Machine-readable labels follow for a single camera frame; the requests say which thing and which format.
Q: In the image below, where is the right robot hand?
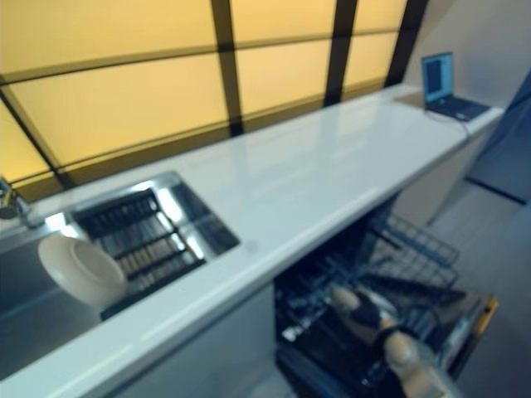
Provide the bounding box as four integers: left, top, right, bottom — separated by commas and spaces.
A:
350, 292, 397, 335

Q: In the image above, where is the open dishwasher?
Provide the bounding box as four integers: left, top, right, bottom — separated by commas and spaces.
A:
271, 198, 501, 398

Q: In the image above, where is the white cabinet door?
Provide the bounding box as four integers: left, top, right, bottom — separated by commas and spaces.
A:
103, 285, 281, 398
392, 115, 505, 225

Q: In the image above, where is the dark blue door panel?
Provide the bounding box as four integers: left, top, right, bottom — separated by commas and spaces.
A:
464, 78, 531, 205

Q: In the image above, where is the open laptop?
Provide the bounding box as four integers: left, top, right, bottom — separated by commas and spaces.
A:
421, 51, 493, 124

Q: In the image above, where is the black dish drying rack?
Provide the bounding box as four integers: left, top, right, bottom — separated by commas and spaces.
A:
71, 188, 207, 321

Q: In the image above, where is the stainless steel sink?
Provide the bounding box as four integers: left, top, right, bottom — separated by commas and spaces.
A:
0, 170, 242, 353

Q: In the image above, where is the chrome kitchen faucet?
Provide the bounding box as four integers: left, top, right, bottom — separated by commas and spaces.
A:
0, 176, 42, 229

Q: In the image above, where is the wire dishwasher basket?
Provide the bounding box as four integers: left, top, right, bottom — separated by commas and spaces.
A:
281, 213, 468, 374

